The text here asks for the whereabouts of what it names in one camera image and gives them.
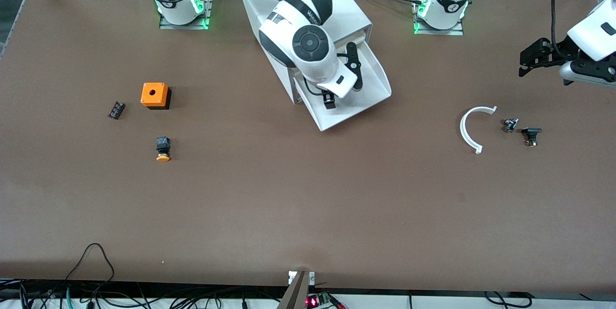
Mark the yellow cap push button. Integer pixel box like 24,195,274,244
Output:
155,137,172,162

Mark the white curved plastic arc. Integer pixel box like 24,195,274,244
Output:
460,106,498,155

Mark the circuit board with red light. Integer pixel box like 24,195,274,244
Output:
306,291,347,309

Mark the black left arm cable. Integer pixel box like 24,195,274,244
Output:
551,0,567,55

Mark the black flat-head switch part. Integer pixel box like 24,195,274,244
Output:
522,127,543,147

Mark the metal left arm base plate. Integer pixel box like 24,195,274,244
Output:
413,0,465,36

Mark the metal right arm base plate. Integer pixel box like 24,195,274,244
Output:
159,0,214,30

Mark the orange switch box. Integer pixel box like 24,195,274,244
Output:
141,83,172,110

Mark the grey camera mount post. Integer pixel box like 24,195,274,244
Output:
277,270,316,309

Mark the black looped cable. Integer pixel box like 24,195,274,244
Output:
65,243,116,309

